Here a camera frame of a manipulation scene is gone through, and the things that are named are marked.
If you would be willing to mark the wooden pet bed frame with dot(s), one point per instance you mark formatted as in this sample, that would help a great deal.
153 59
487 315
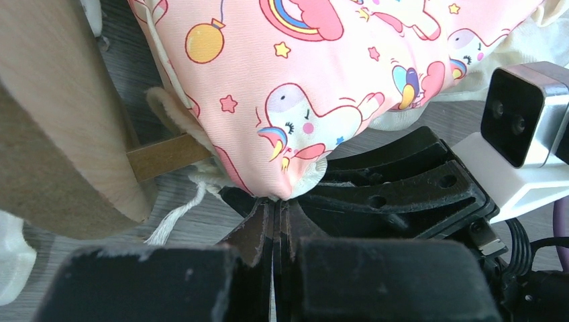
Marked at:
70 159

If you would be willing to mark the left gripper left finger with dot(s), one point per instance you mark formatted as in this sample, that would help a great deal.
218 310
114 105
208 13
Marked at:
229 281

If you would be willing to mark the small pink ruffled pillow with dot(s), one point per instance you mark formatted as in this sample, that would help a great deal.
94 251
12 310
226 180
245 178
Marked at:
17 258

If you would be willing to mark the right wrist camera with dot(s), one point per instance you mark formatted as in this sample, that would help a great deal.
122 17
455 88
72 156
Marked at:
520 155

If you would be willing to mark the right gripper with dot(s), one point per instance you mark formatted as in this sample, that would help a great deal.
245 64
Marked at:
399 200

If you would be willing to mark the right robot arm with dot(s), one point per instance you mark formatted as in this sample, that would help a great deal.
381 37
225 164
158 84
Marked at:
527 295

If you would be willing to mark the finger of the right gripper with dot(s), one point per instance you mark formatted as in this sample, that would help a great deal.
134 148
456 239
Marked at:
418 150

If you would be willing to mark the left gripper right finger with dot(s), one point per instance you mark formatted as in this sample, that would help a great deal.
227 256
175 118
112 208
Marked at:
323 278

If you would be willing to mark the pink unicorn mattress cushion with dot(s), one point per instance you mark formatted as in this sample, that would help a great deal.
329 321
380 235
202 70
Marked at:
271 88

